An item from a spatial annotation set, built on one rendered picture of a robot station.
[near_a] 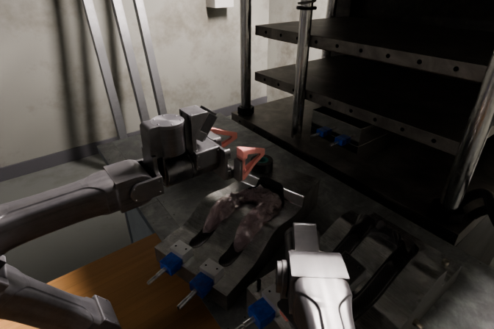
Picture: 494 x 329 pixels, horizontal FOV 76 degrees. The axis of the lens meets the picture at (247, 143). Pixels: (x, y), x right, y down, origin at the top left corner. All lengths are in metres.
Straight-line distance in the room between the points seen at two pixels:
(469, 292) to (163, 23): 3.00
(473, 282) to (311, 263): 0.73
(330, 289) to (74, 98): 2.96
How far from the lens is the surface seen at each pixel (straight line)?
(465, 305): 1.03
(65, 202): 0.54
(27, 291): 0.62
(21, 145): 3.26
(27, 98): 3.13
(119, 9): 2.70
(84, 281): 1.02
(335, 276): 0.41
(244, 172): 0.61
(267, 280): 0.80
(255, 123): 1.79
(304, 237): 0.50
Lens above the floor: 1.52
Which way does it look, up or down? 28 degrees down
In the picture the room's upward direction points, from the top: straight up
